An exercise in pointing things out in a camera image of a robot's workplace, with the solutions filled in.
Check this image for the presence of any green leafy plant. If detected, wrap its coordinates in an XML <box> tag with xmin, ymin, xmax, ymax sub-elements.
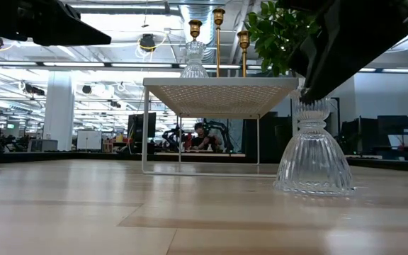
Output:
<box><xmin>244</xmin><ymin>0</ymin><xmax>327</xmax><ymax>77</ymax></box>

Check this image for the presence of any white perforated metal shelf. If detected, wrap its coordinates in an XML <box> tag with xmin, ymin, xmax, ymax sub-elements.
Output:
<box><xmin>142</xmin><ymin>76</ymin><xmax>300</xmax><ymax>178</ymax></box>

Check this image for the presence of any black monitor on desk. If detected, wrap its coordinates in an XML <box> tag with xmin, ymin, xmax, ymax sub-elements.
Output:
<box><xmin>377</xmin><ymin>115</ymin><xmax>408</xmax><ymax>137</ymax></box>

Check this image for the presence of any person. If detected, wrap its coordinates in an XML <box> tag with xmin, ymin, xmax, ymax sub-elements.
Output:
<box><xmin>189</xmin><ymin>122</ymin><xmax>222</xmax><ymax>153</ymax></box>

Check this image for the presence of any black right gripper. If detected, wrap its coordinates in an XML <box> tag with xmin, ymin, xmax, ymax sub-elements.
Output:
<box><xmin>288</xmin><ymin>0</ymin><xmax>408</xmax><ymax>104</ymax></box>

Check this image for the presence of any black ceiling device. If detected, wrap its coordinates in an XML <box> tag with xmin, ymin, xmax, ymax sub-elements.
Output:
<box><xmin>140</xmin><ymin>33</ymin><xmax>157</xmax><ymax>52</ymax></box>

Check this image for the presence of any medium gold candlestick holder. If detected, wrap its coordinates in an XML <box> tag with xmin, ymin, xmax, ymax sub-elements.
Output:
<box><xmin>188</xmin><ymin>19</ymin><xmax>203</xmax><ymax>43</ymax></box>

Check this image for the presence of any black aluminium table frame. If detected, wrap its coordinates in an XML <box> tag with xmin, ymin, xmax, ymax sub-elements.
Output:
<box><xmin>0</xmin><ymin>151</ymin><xmax>408</xmax><ymax>174</ymax></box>

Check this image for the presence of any silver ribbed ventilation duct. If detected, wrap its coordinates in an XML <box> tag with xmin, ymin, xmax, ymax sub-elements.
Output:
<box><xmin>181</xmin><ymin>0</ymin><xmax>215</xmax><ymax>64</ymax></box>

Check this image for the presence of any black background monitor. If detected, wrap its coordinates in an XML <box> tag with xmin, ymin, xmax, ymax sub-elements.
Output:
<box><xmin>127</xmin><ymin>112</ymin><xmax>157</xmax><ymax>143</ymax></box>

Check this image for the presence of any white cabinet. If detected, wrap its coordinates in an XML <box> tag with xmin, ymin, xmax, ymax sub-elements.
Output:
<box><xmin>76</xmin><ymin>130</ymin><xmax>103</xmax><ymax>152</ymax></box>

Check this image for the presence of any clear ribbed glass candle holder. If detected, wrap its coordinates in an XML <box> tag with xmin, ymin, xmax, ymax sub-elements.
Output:
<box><xmin>179</xmin><ymin>40</ymin><xmax>210</xmax><ymax>79</ymax></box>
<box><xmin>273</xmin><ymin>90</ymin><xmax>356</xmax><ymax>196</ymax></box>

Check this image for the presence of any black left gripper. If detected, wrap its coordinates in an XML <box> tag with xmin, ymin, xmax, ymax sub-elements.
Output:
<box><xmin>0</xmin><ymin>0</ymin><xmax>112</xmax><ymax>47</ymax></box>

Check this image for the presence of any tall gold candlestick holder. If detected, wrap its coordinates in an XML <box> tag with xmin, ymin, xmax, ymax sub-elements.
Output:
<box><xmin>212</xmin><ymin>7</ymin><xmax>226</xmax><ymax>78</ymax></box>

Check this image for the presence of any white pillar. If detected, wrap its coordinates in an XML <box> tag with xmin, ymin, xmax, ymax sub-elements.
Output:
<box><xmin>42</xmin><ymin>70</ymin><xmax>76</xmax><ymax>152</ymax></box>

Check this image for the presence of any grey box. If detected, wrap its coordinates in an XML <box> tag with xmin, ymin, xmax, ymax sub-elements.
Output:
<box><xmin>30</xmin><ymin>139</ymin><xmax>59</xmax><ymax>153</ymax></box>

